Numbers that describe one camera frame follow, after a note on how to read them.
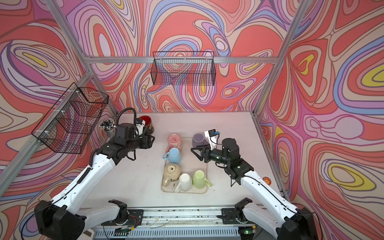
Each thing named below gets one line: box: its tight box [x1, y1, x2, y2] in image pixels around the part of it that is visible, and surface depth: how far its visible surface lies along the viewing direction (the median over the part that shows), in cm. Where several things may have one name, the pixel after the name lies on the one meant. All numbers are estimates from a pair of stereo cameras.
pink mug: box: [165, 133, 183, 153], surface depth 92 cm
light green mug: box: [192, 170, 213, 189], surface depth 80 cm
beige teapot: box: [163, 163, 182, 187], surface depth 82 cm
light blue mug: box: [162, 147, 181, 165], surface depth 88 cm
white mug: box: [174, 173, 193, 193], surface depth 79 cm
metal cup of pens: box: [99, 118, 117, 139], surface depth 93 cm
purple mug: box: [192, 133, 209, 148], surface depth 98 cm
